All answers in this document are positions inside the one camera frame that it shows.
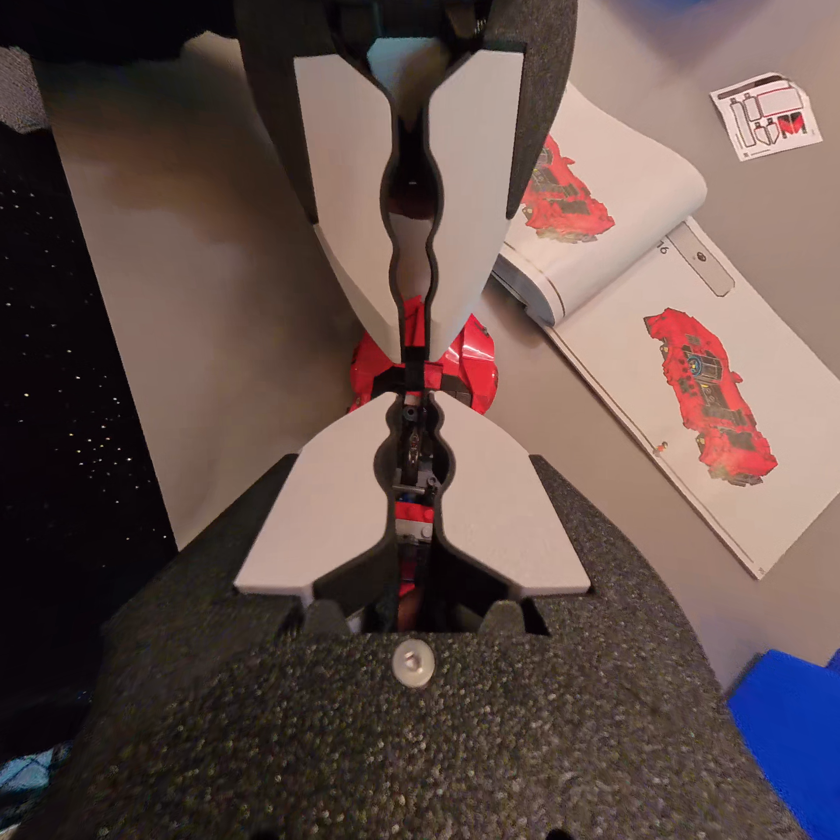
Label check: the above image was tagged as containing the blue plastic bin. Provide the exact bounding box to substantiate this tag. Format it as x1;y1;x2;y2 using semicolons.
725;646;840;840

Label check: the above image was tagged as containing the lego instruction booklet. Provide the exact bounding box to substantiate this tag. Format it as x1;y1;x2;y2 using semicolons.
489;82;840;581

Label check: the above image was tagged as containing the white shoe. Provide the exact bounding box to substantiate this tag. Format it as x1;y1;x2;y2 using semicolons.
0;742;73;828

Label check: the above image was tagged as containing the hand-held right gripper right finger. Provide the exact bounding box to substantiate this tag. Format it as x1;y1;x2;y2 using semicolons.
428;391;593;601

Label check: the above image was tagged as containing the lego sticker sheet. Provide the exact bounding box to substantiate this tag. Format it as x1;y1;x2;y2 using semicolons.
709;71;824;163

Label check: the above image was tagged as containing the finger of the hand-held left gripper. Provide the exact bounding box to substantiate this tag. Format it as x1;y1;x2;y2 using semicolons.
423;47;527;363
292;49;404;362

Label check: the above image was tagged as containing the red lego car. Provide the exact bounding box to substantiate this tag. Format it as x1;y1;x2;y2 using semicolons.
346;295;500;614

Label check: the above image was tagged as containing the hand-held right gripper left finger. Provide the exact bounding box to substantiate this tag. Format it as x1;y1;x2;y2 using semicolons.
233;392;401;603

